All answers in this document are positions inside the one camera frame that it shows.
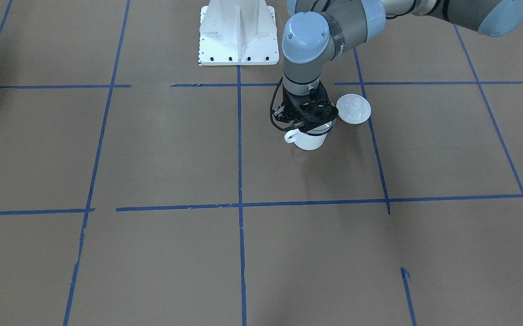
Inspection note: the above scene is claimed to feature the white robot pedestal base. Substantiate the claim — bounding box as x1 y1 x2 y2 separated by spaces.
198 0 279 66

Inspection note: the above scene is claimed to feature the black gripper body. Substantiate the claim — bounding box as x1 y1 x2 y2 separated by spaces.
273 81 338 132

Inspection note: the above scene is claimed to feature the white enamel cup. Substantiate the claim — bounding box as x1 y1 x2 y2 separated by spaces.
284 119 336 150

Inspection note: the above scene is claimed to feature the white cup lid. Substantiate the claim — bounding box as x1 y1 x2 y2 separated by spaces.
336 94 371 125

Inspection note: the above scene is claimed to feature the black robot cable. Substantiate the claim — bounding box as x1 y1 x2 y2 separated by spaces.
269 77 289 132

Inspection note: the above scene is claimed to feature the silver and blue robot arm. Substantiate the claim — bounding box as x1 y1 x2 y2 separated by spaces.
269 0 523 132

